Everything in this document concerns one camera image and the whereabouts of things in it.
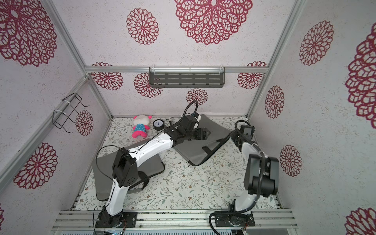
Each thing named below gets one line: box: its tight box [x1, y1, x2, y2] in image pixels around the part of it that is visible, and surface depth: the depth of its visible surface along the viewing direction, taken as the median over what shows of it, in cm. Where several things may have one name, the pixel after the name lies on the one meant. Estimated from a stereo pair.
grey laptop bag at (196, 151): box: [172, 114, 232, 166], surface depth 97 cm
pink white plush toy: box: [131, 115, 153, 139], surface depth 111 cm
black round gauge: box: [152, 118, 165, 131], surface depth 115 cm
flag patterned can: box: [164, 117, 175, 129], surface depth 115 cm
